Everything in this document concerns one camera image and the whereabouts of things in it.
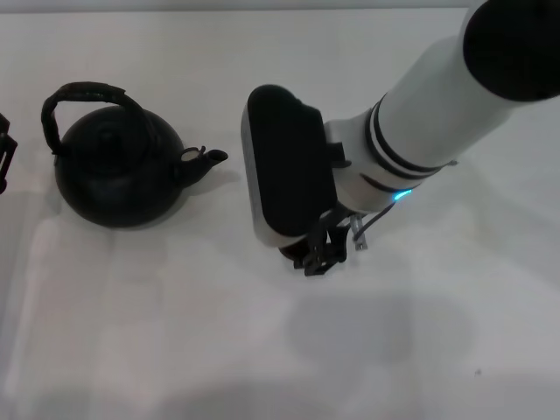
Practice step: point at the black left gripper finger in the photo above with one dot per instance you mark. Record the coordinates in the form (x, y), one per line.
(4, 157)

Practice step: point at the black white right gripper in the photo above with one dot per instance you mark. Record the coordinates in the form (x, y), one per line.
(289, 166)

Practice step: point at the small dark brown teacup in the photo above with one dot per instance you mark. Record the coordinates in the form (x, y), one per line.
(292, 251)

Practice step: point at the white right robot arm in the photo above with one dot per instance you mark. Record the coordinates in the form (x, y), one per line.
(437, 105)

